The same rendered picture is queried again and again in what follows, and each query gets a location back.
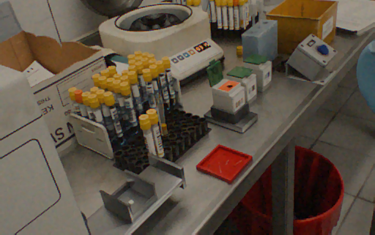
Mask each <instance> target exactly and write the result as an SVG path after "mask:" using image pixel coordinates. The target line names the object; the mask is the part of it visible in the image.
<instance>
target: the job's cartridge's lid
mask: <svg viewBox="0 0 375 235"><path fill-rule="evenodd" d="M209 65H210V67H208V68H206V70H207V74H208V80H209V85H210V87H213V86H214V85H216V84H218V83H220V81H221V80H223V79H224V77H223V73H222V67H221V63H220V61H215V59H213V60H212V61H209Z"/></svg>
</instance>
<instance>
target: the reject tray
mask: <svg viewBox="0 0 375 235"><path fill-rule="evenodd" d="M252 159H253V158H252V156H251V155H249V154H244V153H243V152H240V151H236V150H234V149H232V148H228V147H226V146H224V145H220V144H218V145H217V146H216V147H215V148H214V149H213V150H212V151H211V152H210V153H208V155H207V156H206V157H205V158H204V159H203V160H202V161H200V163H199V164H198V165H197V166H196V169H197V170H199V171H200V172H204V173H206V174H208V175H211V176H213V177H215V178H218V179H220V180H222V181H225V182H228V183H230V184H231V183H232V182H233V181H234V180H235V179H236V178H237V177H238V175H239V174H240V173H241V172H242V171H243V170H244V169H245V167H247V165H248V164H249V162H251V161H252Z"/></svg>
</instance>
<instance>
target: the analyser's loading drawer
mask: <svg viewBox="0 0 375 235"><path fill-rule="evenodd" d="M148 157H149V164H150V165H149V167H147V168H146V169H144V171H143V172H141V173H140V174H139V175H137V174H135V173H133V172H131V171H129V170H126V169H125V177H126V180H127V181H126V182H125V183H124V184H123V185H122V186H120V187H119V189H116V191H115V192H113V193H112V194H111V195H109V194H108V193H107V192H104V191H102V190H99V192H100V194H101V196H102V200H103V203H104V205H103V206H101V207H100V208H99V209H98V210H97V211H96V212H94V213H93V215H90V217H88V219H87V225H88V227H89V230H90V233H91V235H131V233H132V232H134V230H136V229H137V227H139V226H140V224H142V222H143V221H145V220H146V219H147V218H148V217H149V216H150V215H151V214H152V213H153V212H154V211H155V210H156V209H157V208H158V207H159V206H160V205H161V204H162V202H164V201H165V200H166V199H167V198H168V197H170V196H171V194H173V192H174V191H176V189H177V188H179V187H180V188H183V189H185V188H186V187H187V185H186V181H185V175H184V168H183V167H182V166H180V165H178V164H175V163H173V162H171V161H167V160H166V159H163V158H161V157H159V156H156V155H154V154H152V153H149V154H148ZM130 200H132V201H134V203H133V204H132V205H129V203H128V202H129V201H130Z"/></svg>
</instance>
